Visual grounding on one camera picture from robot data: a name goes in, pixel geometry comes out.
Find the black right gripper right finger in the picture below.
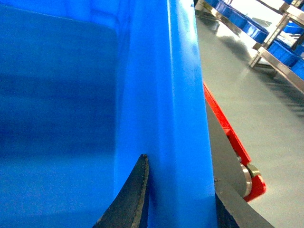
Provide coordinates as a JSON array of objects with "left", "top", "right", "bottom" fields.
[{"left": 213, "top": 178, "right": 275, "bottom": 228}]

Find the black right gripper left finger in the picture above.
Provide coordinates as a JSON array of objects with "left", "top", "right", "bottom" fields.
[{"left": 93, "top": 154, "right": 149, "bottom": 228}]

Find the large blue plastic crate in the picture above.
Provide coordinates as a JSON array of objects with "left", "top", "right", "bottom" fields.
[{"left": 0, "top": 0, "right": 217, "bottom": 228}]

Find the stainless steel shelf rack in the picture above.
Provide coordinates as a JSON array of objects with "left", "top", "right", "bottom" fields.
[{"left": 195, "top": 0, "right": 304, "bottom": 92}]

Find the blue bin on shelf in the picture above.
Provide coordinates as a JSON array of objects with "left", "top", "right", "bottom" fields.
[{"left": 206, "top": 0, "right": 269, "bottom": 44}]

